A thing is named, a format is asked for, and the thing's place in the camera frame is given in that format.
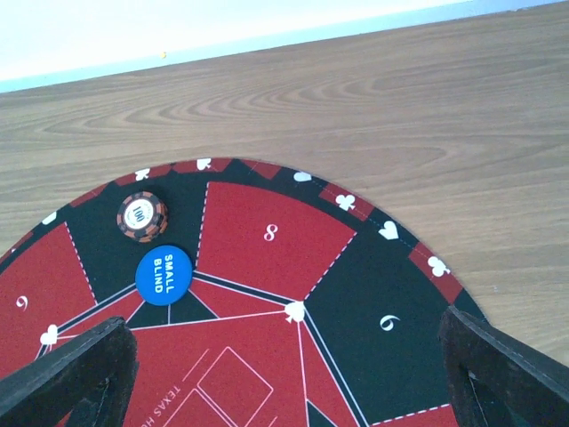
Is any round red black poker mat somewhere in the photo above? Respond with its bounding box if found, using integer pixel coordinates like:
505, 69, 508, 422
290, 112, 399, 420
1, 157, 480, 426

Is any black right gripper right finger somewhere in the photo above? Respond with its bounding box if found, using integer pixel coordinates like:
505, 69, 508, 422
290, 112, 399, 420
438, 306, 568, 426

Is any orange 100 chip top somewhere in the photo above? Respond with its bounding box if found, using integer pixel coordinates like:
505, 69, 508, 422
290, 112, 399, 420
116, 191, 168, 243

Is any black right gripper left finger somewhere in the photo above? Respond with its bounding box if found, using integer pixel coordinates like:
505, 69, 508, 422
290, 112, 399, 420
1, 317, 139, 426

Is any blue small blind button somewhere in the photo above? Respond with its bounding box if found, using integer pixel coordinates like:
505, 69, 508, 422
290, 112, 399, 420
134, 245, 193, 306

